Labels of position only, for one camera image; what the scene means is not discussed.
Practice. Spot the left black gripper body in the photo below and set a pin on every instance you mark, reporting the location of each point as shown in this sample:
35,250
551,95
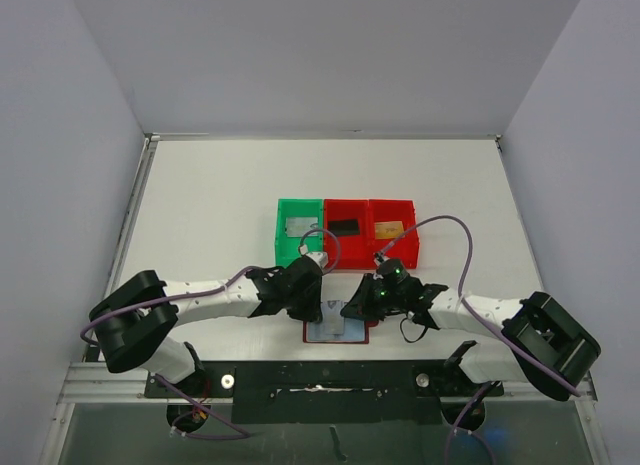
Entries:
302,306

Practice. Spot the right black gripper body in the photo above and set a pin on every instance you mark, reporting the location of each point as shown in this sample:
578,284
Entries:
373,295

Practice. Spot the red leather card holder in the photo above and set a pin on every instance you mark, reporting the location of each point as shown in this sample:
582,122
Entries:
356,332

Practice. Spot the green plastic bin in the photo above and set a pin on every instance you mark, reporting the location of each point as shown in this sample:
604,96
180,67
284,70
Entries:
286,249

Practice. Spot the red bin with black card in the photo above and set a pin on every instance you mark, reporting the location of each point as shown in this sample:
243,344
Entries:
353,253

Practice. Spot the red bin with gold card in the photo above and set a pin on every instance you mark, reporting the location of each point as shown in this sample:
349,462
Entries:
388,219

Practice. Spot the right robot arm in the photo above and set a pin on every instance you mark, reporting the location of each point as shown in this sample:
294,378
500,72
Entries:
531,340

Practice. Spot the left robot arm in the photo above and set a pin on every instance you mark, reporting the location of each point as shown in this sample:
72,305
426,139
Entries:
131,326

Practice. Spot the gold credit card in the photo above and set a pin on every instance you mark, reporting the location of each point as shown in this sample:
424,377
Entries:
386,230

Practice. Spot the black credit card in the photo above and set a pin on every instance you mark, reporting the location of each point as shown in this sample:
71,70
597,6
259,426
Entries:
344,227

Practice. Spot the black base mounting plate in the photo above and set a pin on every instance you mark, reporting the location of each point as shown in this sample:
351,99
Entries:
337,392

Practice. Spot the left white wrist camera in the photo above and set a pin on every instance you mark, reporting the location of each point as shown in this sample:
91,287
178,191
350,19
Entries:
319,257

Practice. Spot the aluminium front rail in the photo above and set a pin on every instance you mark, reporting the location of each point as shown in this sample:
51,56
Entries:
92,383

